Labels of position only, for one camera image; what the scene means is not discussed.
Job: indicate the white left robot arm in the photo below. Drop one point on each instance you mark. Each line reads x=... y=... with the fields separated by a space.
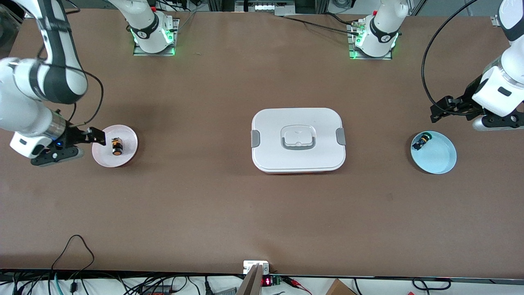
x=491 y=100

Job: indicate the aluminium bar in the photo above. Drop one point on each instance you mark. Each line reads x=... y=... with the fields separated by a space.
x=250 y=284

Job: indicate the pink round plate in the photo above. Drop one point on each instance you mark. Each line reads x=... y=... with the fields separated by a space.
x=127 y=157

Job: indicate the aluminium frame profile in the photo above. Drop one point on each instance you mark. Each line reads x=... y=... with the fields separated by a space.
x=496 y=20

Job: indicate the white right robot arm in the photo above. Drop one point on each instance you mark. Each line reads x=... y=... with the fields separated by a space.
x=16 y=106

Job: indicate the light blue round plate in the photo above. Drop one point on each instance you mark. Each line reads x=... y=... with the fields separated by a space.
x=438 y=157

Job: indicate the small white electronics box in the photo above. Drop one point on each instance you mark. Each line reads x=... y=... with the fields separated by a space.
x=247 y=265

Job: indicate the brown cardboard box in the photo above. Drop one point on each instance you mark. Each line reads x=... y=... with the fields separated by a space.
x=339 y=289

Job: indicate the orange push-button switch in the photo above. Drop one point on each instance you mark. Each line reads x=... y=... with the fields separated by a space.
x=117 y=148

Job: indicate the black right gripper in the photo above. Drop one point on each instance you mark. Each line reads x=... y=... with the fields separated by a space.
x=74 y=135

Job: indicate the red digit display module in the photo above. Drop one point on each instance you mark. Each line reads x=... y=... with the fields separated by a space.
x=267 y=281

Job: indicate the green push-button switch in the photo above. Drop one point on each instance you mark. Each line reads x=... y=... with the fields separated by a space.
x=421 y=142

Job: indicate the red clip lead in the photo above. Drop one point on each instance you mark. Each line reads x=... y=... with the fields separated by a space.
x=292 y=280

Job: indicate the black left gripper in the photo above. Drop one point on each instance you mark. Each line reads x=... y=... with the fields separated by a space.
x=463 y=105

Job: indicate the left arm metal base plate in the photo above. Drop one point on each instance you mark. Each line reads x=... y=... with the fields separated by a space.
x=387 y=58

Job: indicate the white lit device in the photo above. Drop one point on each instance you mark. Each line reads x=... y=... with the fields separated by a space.
x=266 y=7

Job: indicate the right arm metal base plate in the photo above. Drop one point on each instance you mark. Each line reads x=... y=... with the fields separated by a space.
x=141 y=52

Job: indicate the white lunch box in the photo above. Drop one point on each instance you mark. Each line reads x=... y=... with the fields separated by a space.
x=319 y=159

